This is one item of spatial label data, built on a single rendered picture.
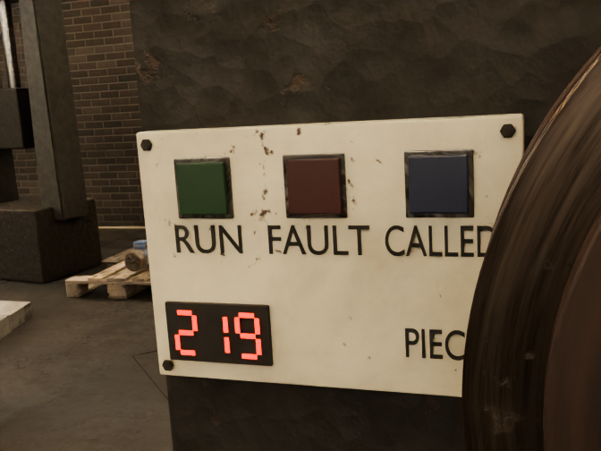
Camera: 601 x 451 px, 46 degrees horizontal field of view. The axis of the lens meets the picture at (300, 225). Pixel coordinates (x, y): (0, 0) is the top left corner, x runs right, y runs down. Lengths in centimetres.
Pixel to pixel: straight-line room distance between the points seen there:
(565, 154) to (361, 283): 20
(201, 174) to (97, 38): 721
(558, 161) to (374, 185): 17
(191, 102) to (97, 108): 720
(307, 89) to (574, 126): 22
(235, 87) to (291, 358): 19
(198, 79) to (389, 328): 22
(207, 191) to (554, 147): 26
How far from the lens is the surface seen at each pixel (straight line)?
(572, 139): 31
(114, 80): 759
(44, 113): 556
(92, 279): 498
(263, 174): 48
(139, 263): 488
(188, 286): 52
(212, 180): 49
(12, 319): 457
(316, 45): 48
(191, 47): 52
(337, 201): 46
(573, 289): 30
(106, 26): 764
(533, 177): 31
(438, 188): 44
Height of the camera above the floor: 126
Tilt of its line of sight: 10 degrees down
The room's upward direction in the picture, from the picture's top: 3 degrees counter-clockwise
